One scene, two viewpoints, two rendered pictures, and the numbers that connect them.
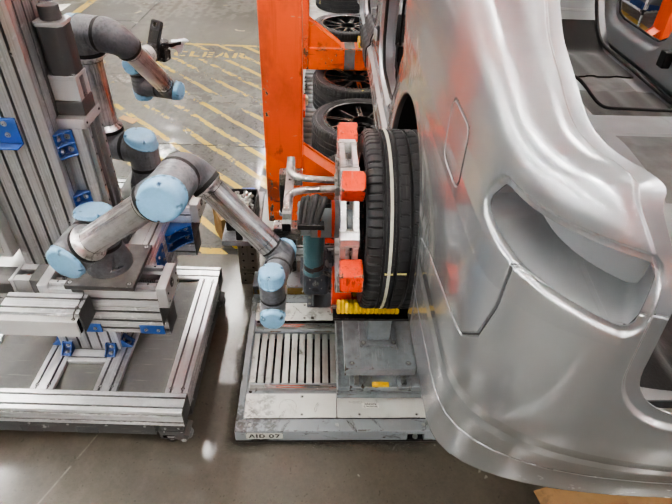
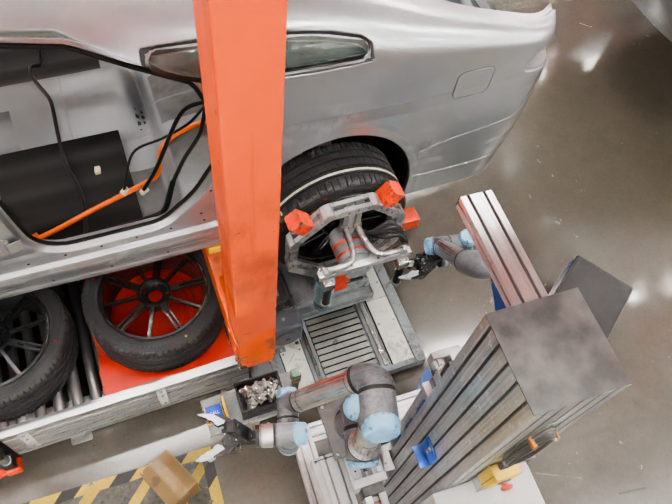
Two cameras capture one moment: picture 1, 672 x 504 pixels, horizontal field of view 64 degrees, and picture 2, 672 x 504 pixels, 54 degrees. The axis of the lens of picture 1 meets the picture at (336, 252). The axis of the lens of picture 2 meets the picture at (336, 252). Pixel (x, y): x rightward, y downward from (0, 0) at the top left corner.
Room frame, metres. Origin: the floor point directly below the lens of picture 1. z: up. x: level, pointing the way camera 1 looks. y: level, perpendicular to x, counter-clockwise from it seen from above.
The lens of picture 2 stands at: (2.35, 1.35, 3.36)
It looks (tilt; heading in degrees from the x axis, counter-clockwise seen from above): 59 degrees down; 243
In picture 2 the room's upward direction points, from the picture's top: 11 degrees clockwise
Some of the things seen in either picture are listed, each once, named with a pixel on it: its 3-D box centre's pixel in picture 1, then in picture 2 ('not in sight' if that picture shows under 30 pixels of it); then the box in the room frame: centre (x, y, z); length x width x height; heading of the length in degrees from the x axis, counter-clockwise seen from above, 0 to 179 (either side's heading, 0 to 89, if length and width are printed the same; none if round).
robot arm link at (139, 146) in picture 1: (141, 147); (358, 412); (1.84, 0.77, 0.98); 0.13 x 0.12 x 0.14; 77
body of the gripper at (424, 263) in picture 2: not in sight; (428, 261); (1.30, 0.19, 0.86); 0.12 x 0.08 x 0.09; 3
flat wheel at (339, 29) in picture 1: (347, 35); not in sight; (5.22, -0.02, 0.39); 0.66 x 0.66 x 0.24
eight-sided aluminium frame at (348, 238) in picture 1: (345, 219); (344, 238); (1.62, -0.03, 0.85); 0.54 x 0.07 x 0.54; 3
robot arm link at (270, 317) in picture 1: (273, 308); not in sight; (1.14, 0.18, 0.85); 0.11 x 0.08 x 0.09; 3
